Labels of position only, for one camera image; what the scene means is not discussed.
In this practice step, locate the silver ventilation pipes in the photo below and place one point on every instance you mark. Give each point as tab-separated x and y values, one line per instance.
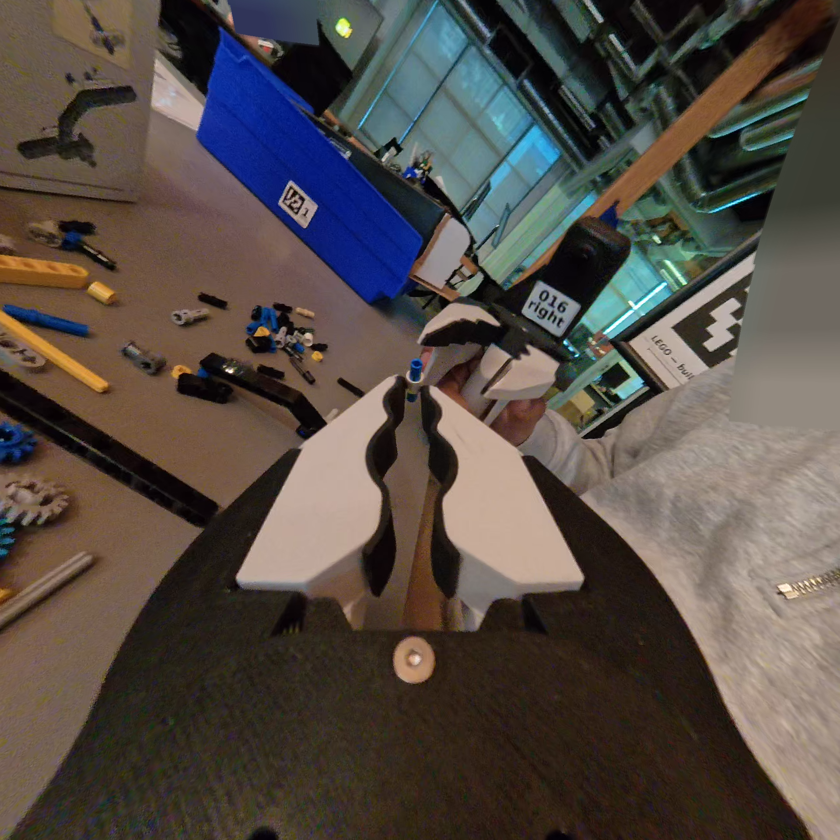
741	118

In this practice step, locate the blue lego axle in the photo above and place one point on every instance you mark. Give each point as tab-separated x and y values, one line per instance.
46	320

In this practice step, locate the blue lego gear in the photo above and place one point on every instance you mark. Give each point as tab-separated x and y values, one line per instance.
6	538
16	443

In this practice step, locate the yellow lego beam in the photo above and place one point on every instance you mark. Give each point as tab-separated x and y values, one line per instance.
39	271

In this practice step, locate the white cardboard box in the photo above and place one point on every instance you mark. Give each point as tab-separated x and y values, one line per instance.
439	253

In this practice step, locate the person's right hand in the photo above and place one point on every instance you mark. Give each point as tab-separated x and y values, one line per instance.
522	423

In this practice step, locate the grey lego axle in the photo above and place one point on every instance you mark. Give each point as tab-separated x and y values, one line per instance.
46	587

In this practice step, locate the long yellow lego rod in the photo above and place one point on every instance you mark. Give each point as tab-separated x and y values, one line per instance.
59	358

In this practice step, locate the person's grey hoodie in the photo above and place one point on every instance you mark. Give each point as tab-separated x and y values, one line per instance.
722	558

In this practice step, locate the grey instruction booklet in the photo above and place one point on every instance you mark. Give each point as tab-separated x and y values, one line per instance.
65	164

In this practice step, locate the blue and grey lego pin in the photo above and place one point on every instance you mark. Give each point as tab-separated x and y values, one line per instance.
414	377

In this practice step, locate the blue plastic bin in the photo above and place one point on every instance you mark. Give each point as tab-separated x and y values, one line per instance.
295	164

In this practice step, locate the light grey lego piece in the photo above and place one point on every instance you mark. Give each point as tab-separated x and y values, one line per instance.
44	232

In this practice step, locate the grey lego beam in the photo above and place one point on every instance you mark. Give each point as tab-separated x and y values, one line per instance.
19	351

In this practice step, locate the grey lego gear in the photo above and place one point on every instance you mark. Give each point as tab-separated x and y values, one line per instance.
36	502

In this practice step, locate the large glass window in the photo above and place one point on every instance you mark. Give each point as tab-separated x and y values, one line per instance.
459	131

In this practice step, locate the person's right forearm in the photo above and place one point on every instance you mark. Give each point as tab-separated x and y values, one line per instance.
590	453

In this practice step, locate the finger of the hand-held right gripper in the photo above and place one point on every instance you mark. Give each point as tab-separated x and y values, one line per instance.
463	321
528	374

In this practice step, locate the long black lego beam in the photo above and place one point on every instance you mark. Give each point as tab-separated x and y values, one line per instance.
111	459

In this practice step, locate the small yellow lego cylinder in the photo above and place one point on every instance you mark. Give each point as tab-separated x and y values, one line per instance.
102	292

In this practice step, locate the grey lego connector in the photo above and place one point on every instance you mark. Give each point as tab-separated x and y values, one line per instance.
190	317
143	358

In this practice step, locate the blue plastic part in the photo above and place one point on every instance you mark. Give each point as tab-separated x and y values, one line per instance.
610	213

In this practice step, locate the cluster of small lego pins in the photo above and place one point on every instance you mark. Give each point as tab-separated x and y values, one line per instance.
275	328

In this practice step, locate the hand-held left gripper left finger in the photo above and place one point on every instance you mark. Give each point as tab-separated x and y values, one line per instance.
308	525

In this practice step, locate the dark monitor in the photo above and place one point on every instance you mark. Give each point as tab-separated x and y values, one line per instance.
354	49

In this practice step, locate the framed marker sign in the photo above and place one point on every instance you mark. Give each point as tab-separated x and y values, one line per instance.
695	328

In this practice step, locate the blue and black lego pin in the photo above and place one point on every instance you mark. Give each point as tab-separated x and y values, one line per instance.
88	246

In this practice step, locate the wooden beam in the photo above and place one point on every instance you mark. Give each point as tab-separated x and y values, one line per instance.
689	124

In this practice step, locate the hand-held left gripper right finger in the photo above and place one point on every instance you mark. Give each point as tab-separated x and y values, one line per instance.
512	525

